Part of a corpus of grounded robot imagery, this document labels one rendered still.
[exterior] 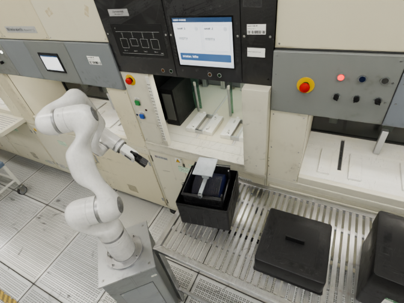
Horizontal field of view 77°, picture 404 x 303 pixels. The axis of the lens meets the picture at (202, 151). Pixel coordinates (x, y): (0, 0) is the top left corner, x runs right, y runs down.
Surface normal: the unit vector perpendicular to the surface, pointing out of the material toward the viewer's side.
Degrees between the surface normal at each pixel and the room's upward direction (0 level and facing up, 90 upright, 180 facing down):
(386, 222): 0
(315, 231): 0
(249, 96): 90
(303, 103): 90
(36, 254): 0
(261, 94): 90
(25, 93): 90
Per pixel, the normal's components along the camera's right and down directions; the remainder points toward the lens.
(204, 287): -0.13, -0.74
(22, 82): 0.89, 0.20
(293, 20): -0.43, 0.64
